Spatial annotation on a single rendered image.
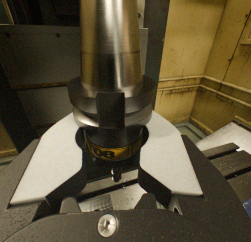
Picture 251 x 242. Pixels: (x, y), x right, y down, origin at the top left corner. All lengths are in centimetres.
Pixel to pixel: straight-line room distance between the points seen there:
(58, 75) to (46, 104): 12
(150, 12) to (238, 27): 77
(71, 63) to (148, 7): 34
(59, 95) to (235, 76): 112
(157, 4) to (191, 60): 71
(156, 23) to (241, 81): 77
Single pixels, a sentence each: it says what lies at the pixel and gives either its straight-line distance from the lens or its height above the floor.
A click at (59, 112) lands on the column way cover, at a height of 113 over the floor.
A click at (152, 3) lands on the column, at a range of 64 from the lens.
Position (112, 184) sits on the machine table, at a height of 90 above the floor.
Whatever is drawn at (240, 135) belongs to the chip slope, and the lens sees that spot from 120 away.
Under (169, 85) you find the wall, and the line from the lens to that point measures 121.
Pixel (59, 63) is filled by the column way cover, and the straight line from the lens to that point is 53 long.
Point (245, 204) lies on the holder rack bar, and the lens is 24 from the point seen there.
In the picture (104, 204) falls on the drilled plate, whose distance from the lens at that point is 45.
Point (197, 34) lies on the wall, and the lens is 125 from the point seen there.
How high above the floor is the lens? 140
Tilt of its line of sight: 32 degrees down
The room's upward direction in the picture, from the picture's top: 1 degrees clockwise
